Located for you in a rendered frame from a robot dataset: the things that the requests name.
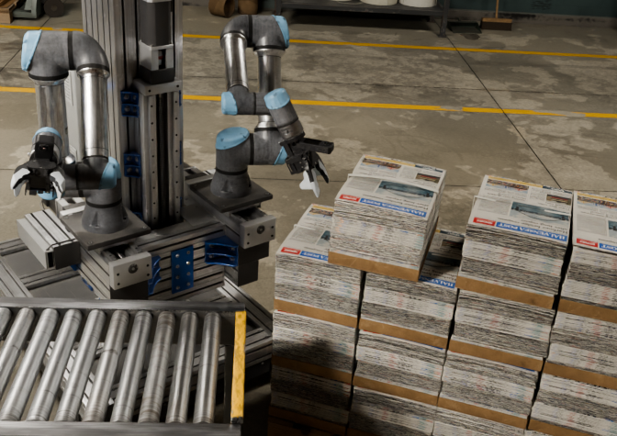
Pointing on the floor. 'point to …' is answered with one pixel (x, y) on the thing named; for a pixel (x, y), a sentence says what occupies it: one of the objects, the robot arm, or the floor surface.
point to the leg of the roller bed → (228, 382)
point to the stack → (443, 363)
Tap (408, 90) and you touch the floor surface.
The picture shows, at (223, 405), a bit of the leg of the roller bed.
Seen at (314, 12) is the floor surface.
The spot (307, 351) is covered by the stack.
